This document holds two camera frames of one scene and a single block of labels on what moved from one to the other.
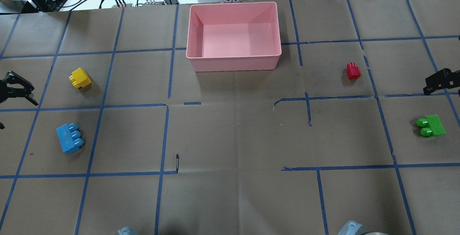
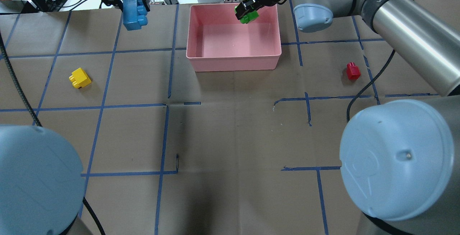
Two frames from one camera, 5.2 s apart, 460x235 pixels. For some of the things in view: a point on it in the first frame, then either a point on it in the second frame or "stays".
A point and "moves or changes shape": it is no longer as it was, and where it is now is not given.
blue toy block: [70, 138] → [135, 14]
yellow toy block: [79, 78] stays
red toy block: [353, 71] stays
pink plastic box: [231, 37] stays
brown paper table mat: [125, 135] stays
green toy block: [431, 126] moves or changes shape
